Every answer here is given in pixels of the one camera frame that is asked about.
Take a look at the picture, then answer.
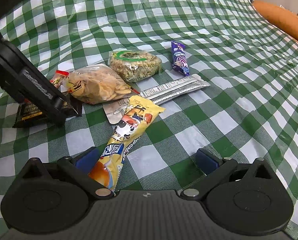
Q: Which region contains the clear bag of crackers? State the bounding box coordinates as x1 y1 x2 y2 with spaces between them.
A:
68 64 139 105

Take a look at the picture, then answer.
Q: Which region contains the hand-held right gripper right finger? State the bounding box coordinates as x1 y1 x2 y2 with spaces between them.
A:
180 148 274 201

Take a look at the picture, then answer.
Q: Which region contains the orange cushion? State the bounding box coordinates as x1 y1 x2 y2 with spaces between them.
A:
252 0 298 51

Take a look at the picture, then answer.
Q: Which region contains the yellow cartoon snack packet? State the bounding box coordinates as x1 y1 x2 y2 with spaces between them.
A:
88 95 166 190

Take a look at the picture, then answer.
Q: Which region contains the silver foil packet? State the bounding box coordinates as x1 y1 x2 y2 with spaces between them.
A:
104 74 211 124

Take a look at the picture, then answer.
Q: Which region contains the purple snack packet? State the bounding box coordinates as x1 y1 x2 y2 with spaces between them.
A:
170 40 190 77

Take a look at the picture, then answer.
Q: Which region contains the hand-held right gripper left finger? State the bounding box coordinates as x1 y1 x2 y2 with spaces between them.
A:
20 146 114 200

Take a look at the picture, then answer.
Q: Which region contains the small red yellow candy packet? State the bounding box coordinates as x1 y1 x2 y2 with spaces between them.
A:
50 70 70 93

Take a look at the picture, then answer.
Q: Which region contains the round grain cake packet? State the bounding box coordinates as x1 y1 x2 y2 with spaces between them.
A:
108 50 162 82

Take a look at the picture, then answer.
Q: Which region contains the black snack packet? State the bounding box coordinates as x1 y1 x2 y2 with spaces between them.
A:
12 99 82 128

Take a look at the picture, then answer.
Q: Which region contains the green checkered tablecloth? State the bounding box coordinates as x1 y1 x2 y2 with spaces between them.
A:
0 0 298 240

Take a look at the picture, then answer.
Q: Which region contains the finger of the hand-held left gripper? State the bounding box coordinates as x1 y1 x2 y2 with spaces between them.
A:
5 62 79 127

